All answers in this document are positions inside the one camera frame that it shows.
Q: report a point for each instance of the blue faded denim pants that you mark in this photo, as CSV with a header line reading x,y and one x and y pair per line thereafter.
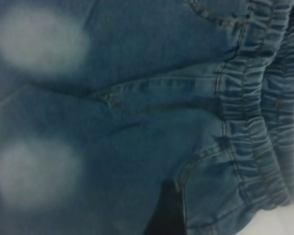
x,y
137,110

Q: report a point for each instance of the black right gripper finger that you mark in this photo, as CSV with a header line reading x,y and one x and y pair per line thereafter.
x,y
167,210

